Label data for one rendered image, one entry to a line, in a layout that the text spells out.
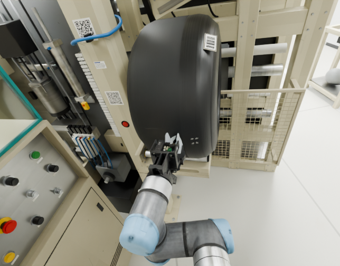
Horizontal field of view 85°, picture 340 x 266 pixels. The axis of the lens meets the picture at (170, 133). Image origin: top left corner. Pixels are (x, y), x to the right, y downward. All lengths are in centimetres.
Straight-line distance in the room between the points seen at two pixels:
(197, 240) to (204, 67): 46
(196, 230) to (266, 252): 129
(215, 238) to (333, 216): 162
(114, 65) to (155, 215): 61
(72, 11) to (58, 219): 83
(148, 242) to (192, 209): 143
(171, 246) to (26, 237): 65
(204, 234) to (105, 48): 70
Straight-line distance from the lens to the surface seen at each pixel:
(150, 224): 40
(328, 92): 314
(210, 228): 48
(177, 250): 49
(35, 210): 97
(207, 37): 65
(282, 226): 184
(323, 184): 216
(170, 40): 65
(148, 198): 42
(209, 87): 59
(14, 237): 95
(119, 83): 86
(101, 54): 84
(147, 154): 100
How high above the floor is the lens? 163
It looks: 41 degrees down
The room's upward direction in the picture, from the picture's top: 13 degrees counter-clockwise
